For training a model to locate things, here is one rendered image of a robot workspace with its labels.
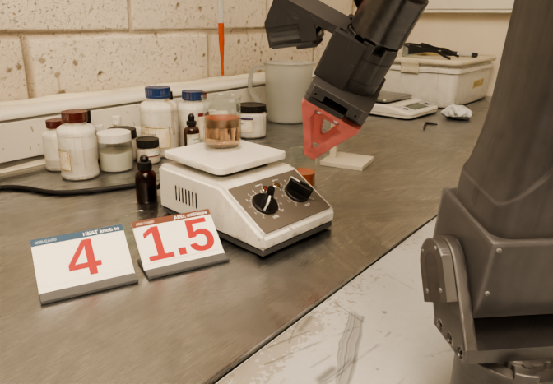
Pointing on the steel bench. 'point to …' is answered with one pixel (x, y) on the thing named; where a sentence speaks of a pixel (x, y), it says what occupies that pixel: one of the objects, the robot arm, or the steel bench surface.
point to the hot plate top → (248, 152)
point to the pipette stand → (346, 160)
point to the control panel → (242, 193)
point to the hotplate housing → (188, 180)
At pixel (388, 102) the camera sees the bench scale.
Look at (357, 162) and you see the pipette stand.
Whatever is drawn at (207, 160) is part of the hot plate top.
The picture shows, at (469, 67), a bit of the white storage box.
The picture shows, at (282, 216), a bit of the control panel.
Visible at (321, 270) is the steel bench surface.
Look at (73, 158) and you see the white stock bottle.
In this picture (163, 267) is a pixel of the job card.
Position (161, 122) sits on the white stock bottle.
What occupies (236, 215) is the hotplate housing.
